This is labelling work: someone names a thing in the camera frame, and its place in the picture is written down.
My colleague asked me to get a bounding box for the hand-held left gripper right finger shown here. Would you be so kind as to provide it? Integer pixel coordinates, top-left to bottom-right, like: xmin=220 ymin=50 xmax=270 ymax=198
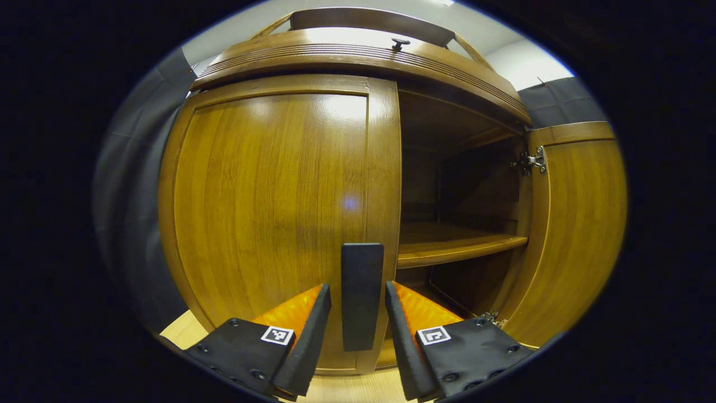
xmin=385 ymin=280 xmax=535 ymax=402

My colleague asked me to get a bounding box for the wooden double-door shoe cabinet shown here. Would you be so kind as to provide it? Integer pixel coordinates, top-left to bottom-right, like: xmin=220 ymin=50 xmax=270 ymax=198
xmin=190 ymin=7 xmax=535 ymax=370

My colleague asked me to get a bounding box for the wooden cabinet door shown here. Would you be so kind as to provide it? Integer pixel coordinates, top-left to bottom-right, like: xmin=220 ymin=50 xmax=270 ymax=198
xmin=495 ymin=121 xmax=628 ymax=349
xmin=158 ymin=74 xmax=402 ymax=376

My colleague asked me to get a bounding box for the black door handle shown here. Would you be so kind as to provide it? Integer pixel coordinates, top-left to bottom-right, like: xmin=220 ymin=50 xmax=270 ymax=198
xmin=341 ymin=242 xmax=385 ymax=352

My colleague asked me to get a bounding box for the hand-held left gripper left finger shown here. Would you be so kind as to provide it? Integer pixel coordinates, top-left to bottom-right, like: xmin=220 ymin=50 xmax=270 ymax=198
xmin=185 ymin=283 xmax=332 ymax=399

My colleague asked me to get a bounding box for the wooden cabinet shelf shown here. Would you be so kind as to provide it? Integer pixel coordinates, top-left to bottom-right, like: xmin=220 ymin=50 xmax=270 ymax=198
xmin=397 ymin=221 xmax=529 ymax=269

